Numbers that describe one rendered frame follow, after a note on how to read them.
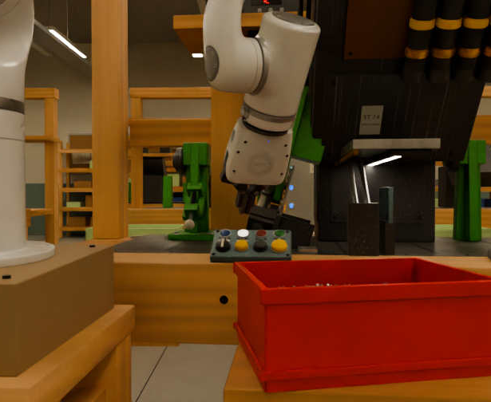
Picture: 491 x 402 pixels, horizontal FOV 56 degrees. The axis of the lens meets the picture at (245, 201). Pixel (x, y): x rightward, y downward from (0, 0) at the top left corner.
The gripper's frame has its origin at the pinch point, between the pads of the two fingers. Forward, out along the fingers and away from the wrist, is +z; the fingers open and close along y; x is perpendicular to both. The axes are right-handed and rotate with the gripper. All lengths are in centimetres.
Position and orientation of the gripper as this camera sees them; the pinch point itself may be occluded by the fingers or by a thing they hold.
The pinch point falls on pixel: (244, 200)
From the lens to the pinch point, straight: 82.1
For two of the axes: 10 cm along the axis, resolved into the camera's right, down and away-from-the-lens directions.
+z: -2.1, 8.0, 5.6
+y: 9.5, 0.4, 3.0
